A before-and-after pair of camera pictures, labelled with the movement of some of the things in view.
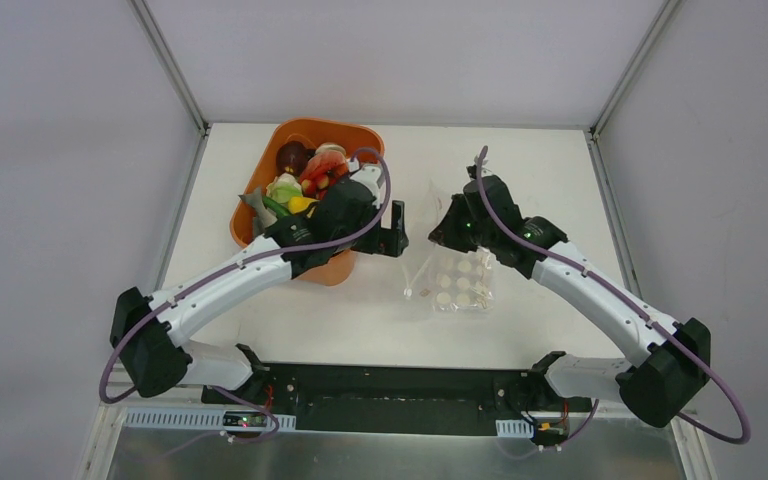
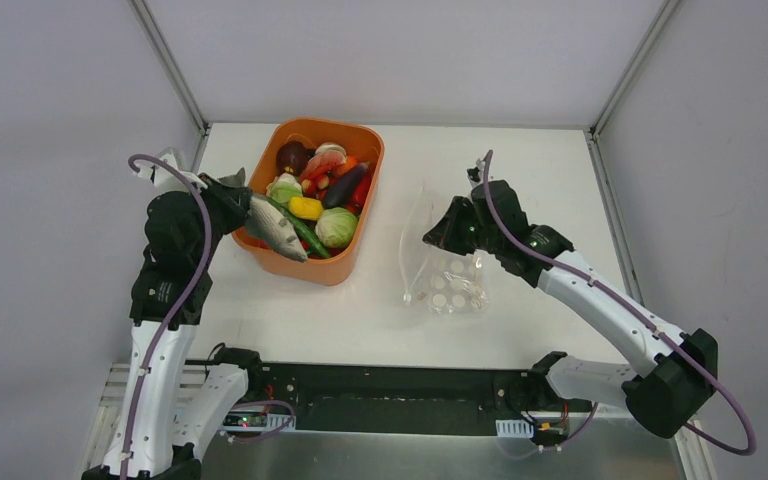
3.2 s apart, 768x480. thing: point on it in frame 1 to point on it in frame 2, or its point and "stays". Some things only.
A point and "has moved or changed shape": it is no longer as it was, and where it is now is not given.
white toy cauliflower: x=284 y=187 stays
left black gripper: x=388 y=237 to x=230 y=201
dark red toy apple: x=291 y=157 stays
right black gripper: x=454 y=229 stays
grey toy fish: x=263 y=217 has moved or changed shape
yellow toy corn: x=299 y=204 stays
